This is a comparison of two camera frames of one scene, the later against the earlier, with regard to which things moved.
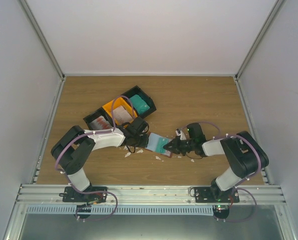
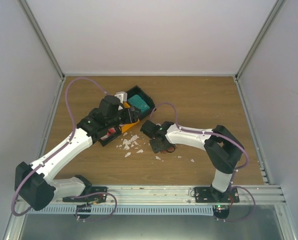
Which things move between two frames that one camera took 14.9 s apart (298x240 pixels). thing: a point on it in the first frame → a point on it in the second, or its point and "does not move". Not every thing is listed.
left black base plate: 69,194 does not move
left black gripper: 144,142 → 131,116
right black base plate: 207,195 does not move
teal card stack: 139,104 does not move
